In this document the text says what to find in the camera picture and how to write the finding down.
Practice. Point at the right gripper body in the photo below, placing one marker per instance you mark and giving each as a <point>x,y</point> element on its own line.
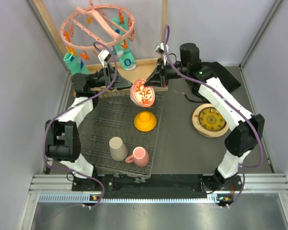
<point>169,72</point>

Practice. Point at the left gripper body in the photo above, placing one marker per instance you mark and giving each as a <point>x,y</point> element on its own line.
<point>104,78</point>

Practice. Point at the white orange patterned bowl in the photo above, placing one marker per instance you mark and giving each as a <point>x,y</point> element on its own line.
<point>142,96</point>

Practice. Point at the beige bird plate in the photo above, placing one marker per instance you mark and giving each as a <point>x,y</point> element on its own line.
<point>201,129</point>

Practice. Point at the yellow patterned small plate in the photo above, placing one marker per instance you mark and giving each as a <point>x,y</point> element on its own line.
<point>211,119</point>

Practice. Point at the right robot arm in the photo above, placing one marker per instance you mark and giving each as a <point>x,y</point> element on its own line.
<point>214,83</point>

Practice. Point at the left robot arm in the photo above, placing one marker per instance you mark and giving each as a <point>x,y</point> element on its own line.
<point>62,143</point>

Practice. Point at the wooden stand tray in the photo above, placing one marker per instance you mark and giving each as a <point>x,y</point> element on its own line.
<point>144,67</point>

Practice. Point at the mint green blue sock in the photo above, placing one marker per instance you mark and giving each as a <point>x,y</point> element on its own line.
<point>75,64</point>

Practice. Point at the yellow ribbed bowl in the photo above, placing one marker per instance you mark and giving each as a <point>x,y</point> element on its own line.
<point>145,121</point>

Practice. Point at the pink round clothes hanger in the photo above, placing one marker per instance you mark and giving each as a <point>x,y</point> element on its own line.
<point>108,24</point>

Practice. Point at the black cloth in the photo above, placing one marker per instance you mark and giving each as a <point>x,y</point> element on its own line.
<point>213,70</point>

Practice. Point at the beige tumbler cup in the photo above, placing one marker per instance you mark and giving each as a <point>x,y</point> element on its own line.
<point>118,149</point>

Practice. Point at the pink mug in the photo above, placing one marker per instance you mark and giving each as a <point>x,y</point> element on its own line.
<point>139,157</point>

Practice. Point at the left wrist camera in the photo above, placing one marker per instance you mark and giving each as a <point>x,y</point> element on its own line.
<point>104,56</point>

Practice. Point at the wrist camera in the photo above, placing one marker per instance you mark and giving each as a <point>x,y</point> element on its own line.
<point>160,49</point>
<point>104,56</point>

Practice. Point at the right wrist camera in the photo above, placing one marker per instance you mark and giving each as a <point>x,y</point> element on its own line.
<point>160,49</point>

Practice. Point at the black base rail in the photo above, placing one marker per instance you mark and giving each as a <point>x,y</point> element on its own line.
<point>165,186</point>

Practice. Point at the aluminium extrusion rail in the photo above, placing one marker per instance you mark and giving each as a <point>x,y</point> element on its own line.
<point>57,188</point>

